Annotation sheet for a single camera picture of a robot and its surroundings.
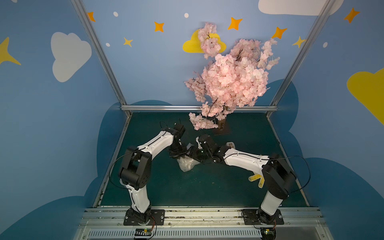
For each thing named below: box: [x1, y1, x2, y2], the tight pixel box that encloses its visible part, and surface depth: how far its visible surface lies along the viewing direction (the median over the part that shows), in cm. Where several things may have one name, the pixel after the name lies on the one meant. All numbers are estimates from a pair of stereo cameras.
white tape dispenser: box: [226, 141, 236, 151], surface depth 100 cm
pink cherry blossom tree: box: [184, 23, 280, 130], surface depth 72 cm
